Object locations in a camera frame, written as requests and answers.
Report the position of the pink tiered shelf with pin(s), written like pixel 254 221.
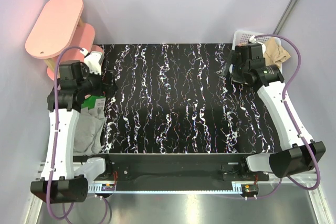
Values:
pixel 59 26

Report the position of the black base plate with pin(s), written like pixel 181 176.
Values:
pixel 178 173

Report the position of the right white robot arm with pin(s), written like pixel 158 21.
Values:
pixel 299 151

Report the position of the grey folded t shirt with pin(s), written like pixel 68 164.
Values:
pixel 88 132

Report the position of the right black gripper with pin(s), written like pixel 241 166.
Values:
pixel 234 58

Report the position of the green board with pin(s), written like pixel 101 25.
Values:
pixel 93 101

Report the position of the aluminium rail frame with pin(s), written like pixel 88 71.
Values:
pixel 248 191

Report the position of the white plastic basket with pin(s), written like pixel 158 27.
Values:
pixel 242 37

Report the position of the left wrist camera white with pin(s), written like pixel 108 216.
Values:
pixel 94 62

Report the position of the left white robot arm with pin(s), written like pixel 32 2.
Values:
pixel 61 134

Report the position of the beige t shirt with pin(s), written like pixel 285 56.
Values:
pixel 275 54

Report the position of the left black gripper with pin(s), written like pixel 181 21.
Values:
pixel 110 87

